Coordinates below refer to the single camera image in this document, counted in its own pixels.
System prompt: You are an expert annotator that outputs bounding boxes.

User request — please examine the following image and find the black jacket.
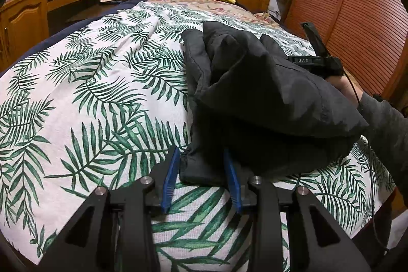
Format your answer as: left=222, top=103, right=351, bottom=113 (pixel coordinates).
left=180, top=21, right=368, bottom=186

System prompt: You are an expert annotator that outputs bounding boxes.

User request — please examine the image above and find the person right hand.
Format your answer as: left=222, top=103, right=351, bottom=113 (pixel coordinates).
left=326, top=75, right=363, bottom=107

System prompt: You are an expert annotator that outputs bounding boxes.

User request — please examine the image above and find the wooden louvered wardrobe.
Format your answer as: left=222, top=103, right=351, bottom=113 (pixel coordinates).
left=282, top=0, right=407, bottom=103

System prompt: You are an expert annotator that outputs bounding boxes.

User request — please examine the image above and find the floral pillow cover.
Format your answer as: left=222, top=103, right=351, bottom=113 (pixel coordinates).
left=147, top=0, right=278, bottom=28

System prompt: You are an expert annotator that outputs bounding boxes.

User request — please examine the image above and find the palm leaf bedspread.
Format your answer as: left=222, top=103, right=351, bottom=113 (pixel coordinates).
left=1, top=2, right=394, bottom=271

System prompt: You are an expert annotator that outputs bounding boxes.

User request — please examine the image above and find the wooden desk cabinet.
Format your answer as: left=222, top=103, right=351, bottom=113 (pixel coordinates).
left=1, top=0, right=83, bottom=70

